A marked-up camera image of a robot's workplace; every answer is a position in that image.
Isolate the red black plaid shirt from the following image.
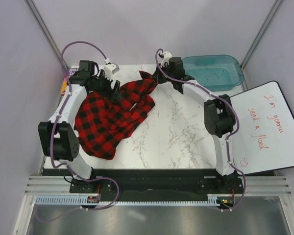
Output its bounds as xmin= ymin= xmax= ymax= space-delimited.
xmin=74 ymin=70 xmax=157 ymax=160

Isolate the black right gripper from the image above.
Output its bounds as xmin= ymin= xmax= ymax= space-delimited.
xmin=151 ymin=62 xmax=175 ymax=84

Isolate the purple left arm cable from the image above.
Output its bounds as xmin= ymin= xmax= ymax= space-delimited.
xmin=50 ymin=41 xmax=120 ymax=212

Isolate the whiteboard with red writing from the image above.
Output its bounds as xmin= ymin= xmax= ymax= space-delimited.
xmin=230 ymin=81 xmax=294 ymax=174

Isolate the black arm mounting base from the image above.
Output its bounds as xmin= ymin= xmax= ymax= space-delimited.
xmin=70 ymin=169 xmax=244 ymax=195

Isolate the right aluminium corner post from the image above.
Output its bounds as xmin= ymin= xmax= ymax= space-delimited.
xmin=240 ymin=0 xmax=284 ymax=70

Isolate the Roald Dahl paperback book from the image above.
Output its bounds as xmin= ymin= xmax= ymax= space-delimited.
xmin=61 ymin=66 xmax=79 ymax=96

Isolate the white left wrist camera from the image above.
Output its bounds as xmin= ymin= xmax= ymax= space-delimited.
xmin=103 ymin=63 xmax=120 ymax=80

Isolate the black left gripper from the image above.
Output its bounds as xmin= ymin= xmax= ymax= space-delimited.
xmin=91 ymin=70 xmax=122 ymax=102

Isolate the aluminium frame rail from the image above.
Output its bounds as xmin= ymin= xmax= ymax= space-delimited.
xmin=25 ymin=176 xmax=292 ymax=196

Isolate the teal transparent plastic bin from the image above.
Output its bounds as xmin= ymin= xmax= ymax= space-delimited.
xmin=182 ymin=55 xmax=245 ymax=92

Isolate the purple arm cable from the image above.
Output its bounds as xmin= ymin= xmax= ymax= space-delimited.
xmin=155 ymin=48 xmax=247 ymax=212
xmin=50 ymin=41 xmax=120 ymax=212

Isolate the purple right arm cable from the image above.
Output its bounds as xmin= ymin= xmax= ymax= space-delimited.
xmin=155 ymin=48 xmax=247 ymax=212

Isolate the aluminium corner post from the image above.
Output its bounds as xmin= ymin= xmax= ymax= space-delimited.
xmin=24 ymin=0 xmax=68 ymax=69
xmin=240 ymin=0 xmax=284 ymax=70

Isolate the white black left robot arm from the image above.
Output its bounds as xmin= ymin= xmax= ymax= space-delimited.
xmin=38 ymin=60 xmax=121 ymax=192

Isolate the left aluminium corner post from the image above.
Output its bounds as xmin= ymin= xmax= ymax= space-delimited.
xmin=24 ymin=0 xmax=68 ymax=69

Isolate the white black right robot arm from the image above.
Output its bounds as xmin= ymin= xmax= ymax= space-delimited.
xmin=153 ymin=50 xmax=240 ymax=193

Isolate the white slotted cable duct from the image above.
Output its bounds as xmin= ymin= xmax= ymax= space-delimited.
xmin=36 ymin=193 xmax=235 ymax=205

